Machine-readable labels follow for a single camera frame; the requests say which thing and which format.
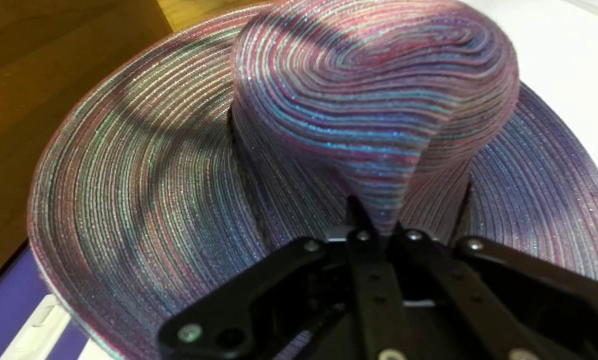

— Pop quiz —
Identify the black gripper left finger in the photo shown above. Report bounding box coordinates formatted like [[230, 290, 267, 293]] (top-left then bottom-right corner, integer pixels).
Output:
[[157, 194, 409, 360]]

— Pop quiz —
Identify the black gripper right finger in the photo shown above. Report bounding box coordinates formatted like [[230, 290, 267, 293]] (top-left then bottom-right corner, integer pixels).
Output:
[[389, 224, 598, 360]]

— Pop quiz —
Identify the purple woven brimmed hat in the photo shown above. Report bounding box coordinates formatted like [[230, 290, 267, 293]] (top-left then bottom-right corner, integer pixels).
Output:
[[24, 0, 598, 360]]

